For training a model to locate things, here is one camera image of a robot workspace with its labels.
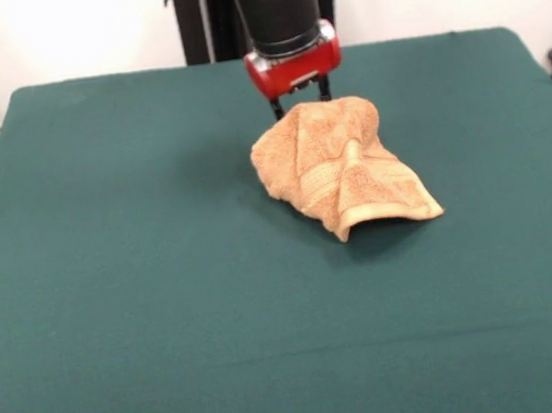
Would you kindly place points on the dark green table cloth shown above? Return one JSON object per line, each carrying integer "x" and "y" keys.
{"x": 164, "y": 280}

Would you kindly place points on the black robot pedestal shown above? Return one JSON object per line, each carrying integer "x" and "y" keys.
{"x": 193, "y": 25}

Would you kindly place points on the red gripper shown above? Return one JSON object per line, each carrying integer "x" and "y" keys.
{"x": 294, "y": 70}

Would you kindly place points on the tan terry towel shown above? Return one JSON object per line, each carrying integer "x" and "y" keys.
{"x": 332, "y": 169}

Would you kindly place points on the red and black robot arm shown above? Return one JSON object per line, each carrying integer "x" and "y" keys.
{"x": 277, "y": 15}

